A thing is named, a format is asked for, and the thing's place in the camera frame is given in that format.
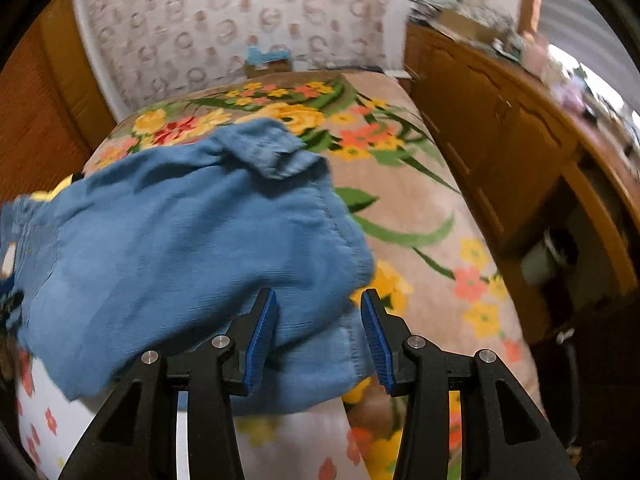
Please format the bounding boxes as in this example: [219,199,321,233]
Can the pink container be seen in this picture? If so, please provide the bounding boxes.
[525,35,556,76]

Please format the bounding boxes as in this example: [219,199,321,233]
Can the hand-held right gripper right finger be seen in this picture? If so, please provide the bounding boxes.
[361,288,581,480]

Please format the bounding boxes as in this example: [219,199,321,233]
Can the grey window blind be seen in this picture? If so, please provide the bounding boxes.
[537,0,616,56]

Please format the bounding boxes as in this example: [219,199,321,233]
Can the white floral bedsheet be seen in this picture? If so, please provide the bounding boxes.
[15,350,371,480]

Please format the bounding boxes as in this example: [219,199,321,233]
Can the circle-patterned curtain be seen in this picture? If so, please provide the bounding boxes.
[72,0,463,111]

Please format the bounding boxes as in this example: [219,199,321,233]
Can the yellow pillow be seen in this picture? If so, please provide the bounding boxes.
[30,175,86,202]

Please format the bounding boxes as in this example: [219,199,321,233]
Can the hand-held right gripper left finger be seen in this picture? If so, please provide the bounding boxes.
[59,287,278,480]

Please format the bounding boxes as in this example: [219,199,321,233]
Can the light blue cloth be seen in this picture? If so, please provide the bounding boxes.
[245,45,293,73]

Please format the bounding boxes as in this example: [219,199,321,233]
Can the blue denim pants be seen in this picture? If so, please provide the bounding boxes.
[0,119,376,417]

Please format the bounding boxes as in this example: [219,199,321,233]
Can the wooden sideboard cabinet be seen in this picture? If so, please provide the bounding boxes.
[404,20,640,346]

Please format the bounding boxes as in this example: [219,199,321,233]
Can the cardboard box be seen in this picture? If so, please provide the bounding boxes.
[435,7,496,43]

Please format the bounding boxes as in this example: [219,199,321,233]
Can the floral plush blanket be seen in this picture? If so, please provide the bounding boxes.
[82,71,543,480]

